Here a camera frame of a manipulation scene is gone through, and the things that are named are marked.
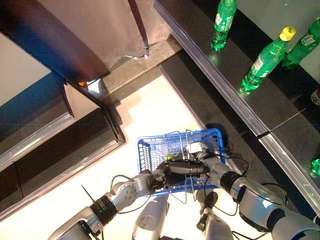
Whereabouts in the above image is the green Sprite bottle yellow cap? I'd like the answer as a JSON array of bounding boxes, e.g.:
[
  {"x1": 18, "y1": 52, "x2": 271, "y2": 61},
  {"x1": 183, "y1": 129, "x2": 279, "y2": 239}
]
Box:
[
  {"x1": 311, "y1": 158, "x2": 320, "y2": 177},
  {"x1": 281, "y1": 18, "x2": 320, "y2": 70},
  {"x1": 164, "y1": 151, "x2": 185, "y2": 162},
  {"x1": 239, "y1": 26, "x2": 297, "y2": 95},
  {"x1": 210, "y1": 0, "x2": 238, "y2": 51}
]

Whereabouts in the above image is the water bottle red cap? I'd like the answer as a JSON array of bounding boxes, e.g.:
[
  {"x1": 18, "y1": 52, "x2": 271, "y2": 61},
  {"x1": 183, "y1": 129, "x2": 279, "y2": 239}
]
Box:
[{"x1": 310, "y1": 88, "x2": 320, "y2": 105}]

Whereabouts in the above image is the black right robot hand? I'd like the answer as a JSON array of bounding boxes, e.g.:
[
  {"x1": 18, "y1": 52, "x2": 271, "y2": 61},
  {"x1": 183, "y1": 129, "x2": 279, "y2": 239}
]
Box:
[{"x1": 184, "y1": 141, "x2": 214, "y2": 162}]

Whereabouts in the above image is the dark shelving unit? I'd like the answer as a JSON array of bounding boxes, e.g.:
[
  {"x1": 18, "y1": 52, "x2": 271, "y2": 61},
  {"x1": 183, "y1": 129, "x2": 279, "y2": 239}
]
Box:
[{"x1": 0, "y1": 32, "x2": 126, "y2": 221}]

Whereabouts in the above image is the silver left robot leg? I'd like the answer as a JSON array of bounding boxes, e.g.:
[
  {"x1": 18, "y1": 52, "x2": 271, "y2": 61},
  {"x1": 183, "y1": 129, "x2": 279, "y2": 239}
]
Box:
[{"x1": 131, "y1": 193, "x2": 170, "y2": 240}]

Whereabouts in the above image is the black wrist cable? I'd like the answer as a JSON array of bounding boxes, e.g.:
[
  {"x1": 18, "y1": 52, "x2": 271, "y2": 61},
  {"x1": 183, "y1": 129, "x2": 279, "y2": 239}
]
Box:
[
  {"x1": 109, "y1": 174, "x2": 151, "y2": 216},
  {"x1": 202, "y1": 154, "x2": 251, "y2": 218}
]

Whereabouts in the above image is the blue plastic shopping basket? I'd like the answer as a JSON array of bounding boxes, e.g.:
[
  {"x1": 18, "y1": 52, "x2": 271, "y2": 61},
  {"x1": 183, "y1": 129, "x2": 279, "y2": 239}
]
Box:
[{"x1": 136, "y1": 128, "x2": 228, "y2": 198}]

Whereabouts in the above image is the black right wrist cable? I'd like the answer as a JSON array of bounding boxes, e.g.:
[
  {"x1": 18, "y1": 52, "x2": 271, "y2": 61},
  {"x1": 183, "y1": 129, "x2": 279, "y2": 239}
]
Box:
[{"x1": 202, "y1": 154, "x2": 251, "y2": 218}]

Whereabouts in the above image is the grey fabric curtain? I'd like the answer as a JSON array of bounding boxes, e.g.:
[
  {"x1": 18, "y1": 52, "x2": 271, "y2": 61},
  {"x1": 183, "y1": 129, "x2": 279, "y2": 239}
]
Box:
[{"x1": 0, "y1": 0, "x2": 174, "y2": 84}]

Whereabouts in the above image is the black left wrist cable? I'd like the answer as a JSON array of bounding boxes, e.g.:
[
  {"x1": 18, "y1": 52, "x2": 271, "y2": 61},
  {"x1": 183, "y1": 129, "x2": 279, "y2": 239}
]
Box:
[{"x1": 109, "y1": 174, "x2": 151, "y2": 216}]

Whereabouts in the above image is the black shelf base plinth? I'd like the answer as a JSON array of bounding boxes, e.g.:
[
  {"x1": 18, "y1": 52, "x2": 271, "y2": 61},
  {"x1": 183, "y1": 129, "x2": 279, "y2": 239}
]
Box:
[{"x1": 158, "y1": 53, "x2": 313, "y2": 219}]

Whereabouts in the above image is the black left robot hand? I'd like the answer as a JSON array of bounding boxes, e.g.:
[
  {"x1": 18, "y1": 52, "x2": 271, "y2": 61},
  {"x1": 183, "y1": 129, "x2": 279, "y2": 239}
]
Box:
[{"x1": 149, "y1": 160, "x2": 211, "y2": 191}]

